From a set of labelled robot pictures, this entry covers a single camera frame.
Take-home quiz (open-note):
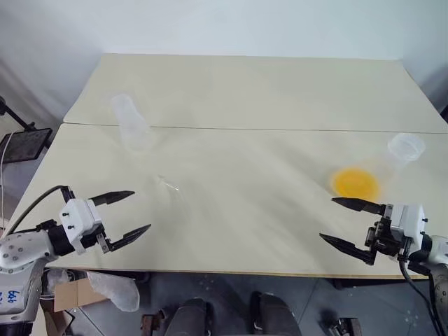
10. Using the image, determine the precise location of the small clear bottle orange base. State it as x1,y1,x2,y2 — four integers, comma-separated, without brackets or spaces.
330,132,427,197

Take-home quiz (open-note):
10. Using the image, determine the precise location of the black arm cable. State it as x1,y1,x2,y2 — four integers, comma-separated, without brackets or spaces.
5,184,76,242
398,258,442,336

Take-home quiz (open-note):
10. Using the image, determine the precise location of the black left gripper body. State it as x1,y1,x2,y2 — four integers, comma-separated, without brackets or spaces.
79,229,113,255

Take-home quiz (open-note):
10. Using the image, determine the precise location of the dark rounded shape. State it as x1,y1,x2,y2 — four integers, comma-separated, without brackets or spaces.
249,291,302,336
163,297,215,336

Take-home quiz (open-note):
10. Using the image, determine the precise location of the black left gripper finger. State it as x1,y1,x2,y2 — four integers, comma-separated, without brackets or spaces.
87,190,136,208
104,224,153,254

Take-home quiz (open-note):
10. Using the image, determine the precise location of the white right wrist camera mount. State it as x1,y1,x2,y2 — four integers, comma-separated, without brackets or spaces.
389,202,428,246

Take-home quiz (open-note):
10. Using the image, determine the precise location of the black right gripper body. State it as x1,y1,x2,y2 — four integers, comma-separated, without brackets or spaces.
363,204,413,263

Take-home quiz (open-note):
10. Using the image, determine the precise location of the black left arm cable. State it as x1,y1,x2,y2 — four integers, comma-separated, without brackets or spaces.
5,184,76,242

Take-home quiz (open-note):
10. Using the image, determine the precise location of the clear bubble wrap bag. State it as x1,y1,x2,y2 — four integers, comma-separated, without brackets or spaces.
86,270,141,313

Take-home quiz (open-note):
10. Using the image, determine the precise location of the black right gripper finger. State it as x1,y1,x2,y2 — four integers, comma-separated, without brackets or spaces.
318,232,378,266
331,197,386,216

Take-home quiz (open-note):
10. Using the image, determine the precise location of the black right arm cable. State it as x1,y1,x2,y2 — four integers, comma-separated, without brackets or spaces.
398,258,442,336

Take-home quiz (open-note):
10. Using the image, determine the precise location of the brown cardboard box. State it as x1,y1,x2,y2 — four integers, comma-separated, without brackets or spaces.
41,269,110,336

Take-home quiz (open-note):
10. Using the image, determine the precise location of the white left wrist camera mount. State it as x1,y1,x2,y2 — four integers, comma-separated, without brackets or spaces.
58,198,106,254

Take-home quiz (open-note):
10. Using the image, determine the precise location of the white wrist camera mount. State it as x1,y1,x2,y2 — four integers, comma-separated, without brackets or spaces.
58,198,106,254
389,202,428,246

